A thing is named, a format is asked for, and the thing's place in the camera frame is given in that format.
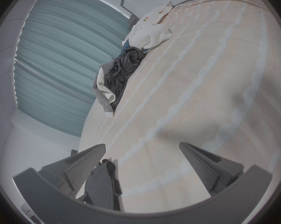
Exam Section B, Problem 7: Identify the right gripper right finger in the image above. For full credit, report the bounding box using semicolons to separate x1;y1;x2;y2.
179;142;244;194

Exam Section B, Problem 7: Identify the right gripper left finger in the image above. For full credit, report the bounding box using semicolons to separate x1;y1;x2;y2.
39;144;106;196

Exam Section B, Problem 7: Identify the black T-shirt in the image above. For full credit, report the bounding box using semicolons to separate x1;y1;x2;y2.
84;159;123;211

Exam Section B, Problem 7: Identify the blue-green curtain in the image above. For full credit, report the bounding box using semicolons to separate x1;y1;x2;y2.
13;61;96;138
16;0;134;101

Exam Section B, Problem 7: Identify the bed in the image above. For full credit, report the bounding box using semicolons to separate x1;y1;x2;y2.
79;0;281;213

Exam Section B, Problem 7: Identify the black garment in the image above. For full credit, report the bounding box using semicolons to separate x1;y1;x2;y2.
104;47;146;112

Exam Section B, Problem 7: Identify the dark blue garment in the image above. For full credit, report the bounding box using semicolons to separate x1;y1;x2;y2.
122;40;148;54

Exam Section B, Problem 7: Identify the white garment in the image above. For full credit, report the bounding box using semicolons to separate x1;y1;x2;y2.
128;23;173;52

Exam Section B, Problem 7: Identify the grey bedside table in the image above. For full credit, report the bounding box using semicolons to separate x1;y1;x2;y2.
129;14;140;28

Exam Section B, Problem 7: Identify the white printed pillow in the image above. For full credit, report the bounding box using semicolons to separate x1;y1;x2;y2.
140;1;173;25

